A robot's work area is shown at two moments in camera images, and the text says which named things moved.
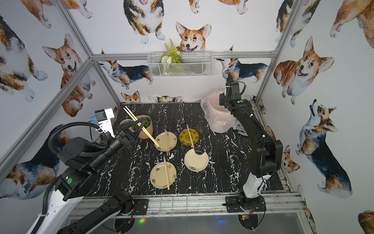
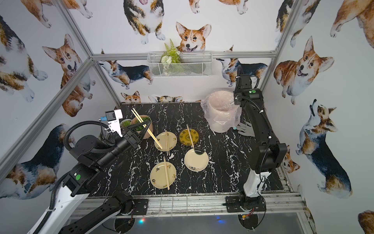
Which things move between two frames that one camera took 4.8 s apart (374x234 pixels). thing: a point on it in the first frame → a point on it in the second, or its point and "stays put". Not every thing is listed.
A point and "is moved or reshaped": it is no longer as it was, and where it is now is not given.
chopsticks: (128, 111) is moved or reshaped
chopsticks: (190, 136) stays put
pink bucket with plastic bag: (220, 119) stays put
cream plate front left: (158, 175) stays put
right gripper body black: (223, 99) → (235, 95)
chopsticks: (166, 173) stays put
